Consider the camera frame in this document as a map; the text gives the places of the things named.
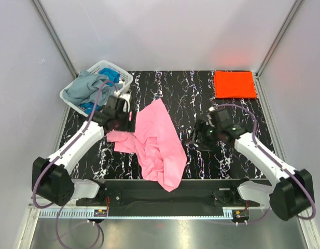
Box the left aluminium frame post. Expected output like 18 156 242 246
30 0 77 78

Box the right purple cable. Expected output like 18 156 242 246
214 103 317 225

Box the grey t-shirt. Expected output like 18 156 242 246
62 71 118 106

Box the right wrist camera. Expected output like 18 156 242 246
207 107 232 126

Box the folded orange t-shirt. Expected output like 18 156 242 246
214 71 257 99

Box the right aluminium frame post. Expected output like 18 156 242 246
255 0 305 78

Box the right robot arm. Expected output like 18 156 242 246
185 104 316 221

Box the aluminium frame post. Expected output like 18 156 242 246
255 0 305 78
30 0 77 78

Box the blue t-shirt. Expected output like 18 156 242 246
78 68 123 115

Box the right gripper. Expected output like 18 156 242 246
185 119 221 152

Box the purple cable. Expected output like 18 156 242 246
214 103 317 225
32 79 119 248

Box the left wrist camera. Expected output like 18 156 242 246
115 91 132 113

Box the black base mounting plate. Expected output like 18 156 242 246
76 179 260 214

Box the white plastic basket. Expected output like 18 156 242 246
60 60 133 117

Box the white slotted cable duct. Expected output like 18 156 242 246
39 208 233 220

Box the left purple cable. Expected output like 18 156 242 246
32 79 119 248

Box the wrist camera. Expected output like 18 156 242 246
207 107 232 126
115 91 132 113

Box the pink t-shirt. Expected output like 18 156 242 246
106 99 187 192

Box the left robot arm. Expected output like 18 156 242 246
32 93 136 209

